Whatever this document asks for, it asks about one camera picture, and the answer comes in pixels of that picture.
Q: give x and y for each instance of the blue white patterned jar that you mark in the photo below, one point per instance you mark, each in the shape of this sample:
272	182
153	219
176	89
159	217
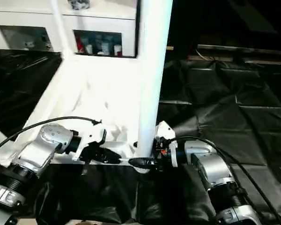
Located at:
78	4

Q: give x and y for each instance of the white glass door cabinet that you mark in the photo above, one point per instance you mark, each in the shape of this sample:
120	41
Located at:
25	16

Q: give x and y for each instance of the white plastic table top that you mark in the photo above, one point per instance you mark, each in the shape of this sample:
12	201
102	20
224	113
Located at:
96	82

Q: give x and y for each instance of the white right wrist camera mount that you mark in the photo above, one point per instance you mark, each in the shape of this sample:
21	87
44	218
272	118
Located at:
165	131

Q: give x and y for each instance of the black mat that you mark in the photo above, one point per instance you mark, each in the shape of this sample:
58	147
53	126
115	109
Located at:
224	105

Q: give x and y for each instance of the long dark rod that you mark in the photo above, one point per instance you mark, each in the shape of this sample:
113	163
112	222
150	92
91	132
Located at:
236	49

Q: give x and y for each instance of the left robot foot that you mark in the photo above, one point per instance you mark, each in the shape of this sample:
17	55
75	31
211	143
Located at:
84	222

